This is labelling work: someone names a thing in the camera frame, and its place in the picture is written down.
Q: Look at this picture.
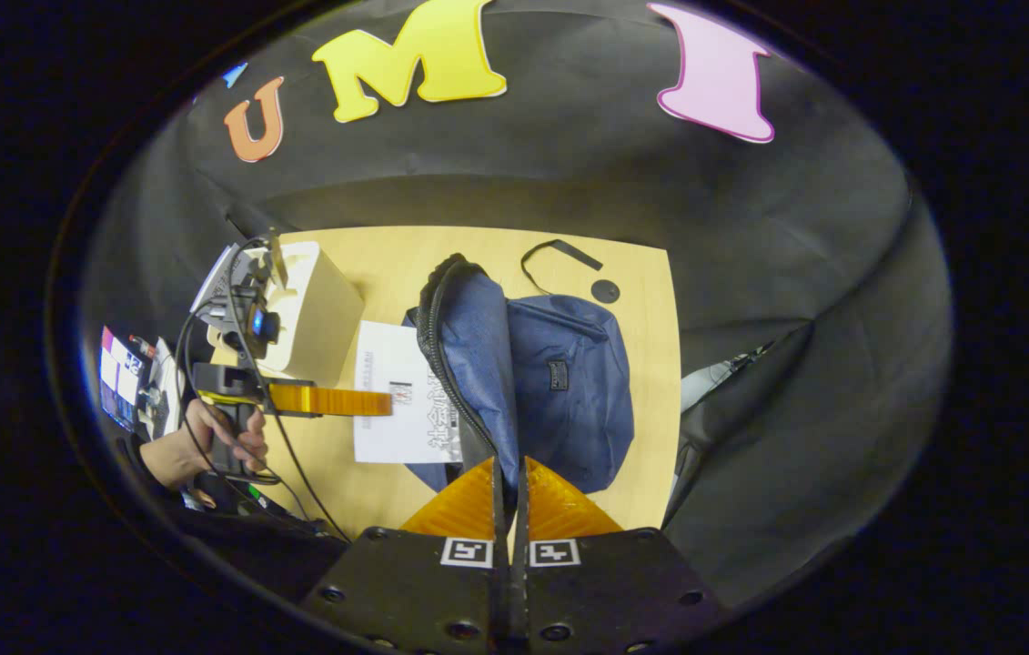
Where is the blue schoolbag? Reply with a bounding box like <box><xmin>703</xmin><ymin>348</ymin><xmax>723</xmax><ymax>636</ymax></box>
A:
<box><xmin>403</xmin><ymin>253</ymin><xmax>635</xmax><ymax>497</ymax></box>

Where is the black backdrop cloth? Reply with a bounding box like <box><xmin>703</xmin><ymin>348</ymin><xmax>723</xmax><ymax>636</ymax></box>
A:
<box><xmin>77</xmin><ymin>0</ymin><xmax>956</xmax><ymax>606</ymax></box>

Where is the computer monitor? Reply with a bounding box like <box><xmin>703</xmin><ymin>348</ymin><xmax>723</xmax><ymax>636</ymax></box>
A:
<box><xmin>100</xmin><ymin>327</ymin><xmax>151</xmax><ymax>433</ymax></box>

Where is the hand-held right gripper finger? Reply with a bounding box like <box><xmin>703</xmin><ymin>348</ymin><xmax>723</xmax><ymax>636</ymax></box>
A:
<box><xmin>514</xmin><ymin>455</ymin><xmax>729</xmax><ymax>655</ymax></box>
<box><xmin>300</xmin><ymin>455</ymin><xmax>510</xmax><ymax>655</ymax></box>

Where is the white book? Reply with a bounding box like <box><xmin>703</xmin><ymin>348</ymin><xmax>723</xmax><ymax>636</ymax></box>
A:
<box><xmin>353</xmin><ymin>320</ymin><xmax>465</xmax><ymax>465</ymax></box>

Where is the black strap loop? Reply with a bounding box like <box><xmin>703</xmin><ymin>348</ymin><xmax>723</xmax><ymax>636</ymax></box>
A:
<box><xmin>521</xmin><ymin>239</ymin><xmax>604</xmax><ymax>294</ymax></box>

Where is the black cable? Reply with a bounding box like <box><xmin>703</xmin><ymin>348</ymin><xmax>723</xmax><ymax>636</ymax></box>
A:
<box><xmin>176</xmin><ymin>235</ymin><xmax>353</xmax><ymax>545</ymax></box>

